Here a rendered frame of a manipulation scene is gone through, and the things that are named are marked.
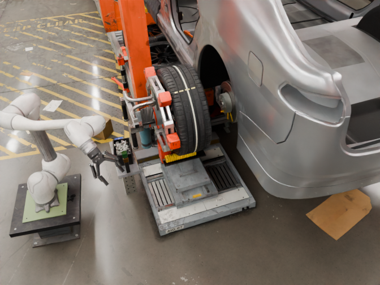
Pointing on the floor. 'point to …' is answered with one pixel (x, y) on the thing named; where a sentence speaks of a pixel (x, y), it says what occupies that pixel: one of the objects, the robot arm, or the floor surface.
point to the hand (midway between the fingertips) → (114, 176)
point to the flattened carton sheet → (341, 212)
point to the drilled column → (129, 183)
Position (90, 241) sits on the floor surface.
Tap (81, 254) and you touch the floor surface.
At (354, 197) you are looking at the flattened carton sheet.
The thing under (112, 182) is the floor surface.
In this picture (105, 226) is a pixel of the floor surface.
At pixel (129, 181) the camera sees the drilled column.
